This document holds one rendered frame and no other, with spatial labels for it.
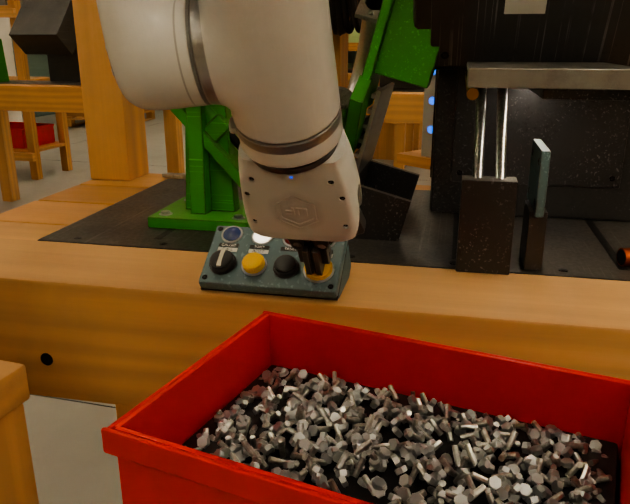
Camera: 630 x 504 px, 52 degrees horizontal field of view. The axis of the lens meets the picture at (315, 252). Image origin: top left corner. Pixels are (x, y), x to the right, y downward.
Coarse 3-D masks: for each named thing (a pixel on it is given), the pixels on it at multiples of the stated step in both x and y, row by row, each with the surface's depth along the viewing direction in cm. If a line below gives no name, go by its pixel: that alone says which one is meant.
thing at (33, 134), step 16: (0, 0) 529; (16, 0) 524; (0, 16) 525; (16, 16) 525; (16, 48) 534; (16, 64) 539; (32, 80) 551; (48, 80) 570; (32, 112) 553; (16, 128) 610; (32, 128) 555; (48, 128) 591; (64, 128) 596; (16, 144) 566; (32, 144) 558; (48, 144) 588; (64, 144) 599; (16, 160) 562; (32, 160) 558; (64, 160) 604; (32, 176) 568
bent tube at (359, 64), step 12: (360, 0) 86; (372, 0) 88; (360, 12) 86; (372, 12) 86; (372, 24) 88; (360, 36) 91; (372, 36) 90; (360, 48) 93; (360, 60) 94; (360, 72) 95
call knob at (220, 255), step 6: (216, 252) 69; (222, 252) 69; (228, 252) 69; (210, 258) 69; (216, 258) 69; (222, 258) 69; (228, 258) 69; (210, 264) 69; (216, 264) 68; (222, 264) 68; (228, 264) 69; (216, 270) 69; (222, 270) 68
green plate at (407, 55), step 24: (384, 0) 78; (408, 0) 78; (384, 24) 78; (408, 24) 79; (384, 48) 80; (408, 48) 80; (432, 48) 79; (384, 72) 81; (408, 72) 81; (432, 72) 81
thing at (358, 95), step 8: (360, 80) 81; (368, 80) 81; (360, 88) 80; (368, 88) 80; (352, 96) 79; (360, 96) 79; (368, 96) 83; (352, 104) 80; (360, 104) 79; (352, 112) 81; (360, 112) 80; (352, 120) 82; (360, 120) 83; (352, 128) 83; (360, 128) 86; (352, 136) 85; (360, 136) 89; (352, 144) 86
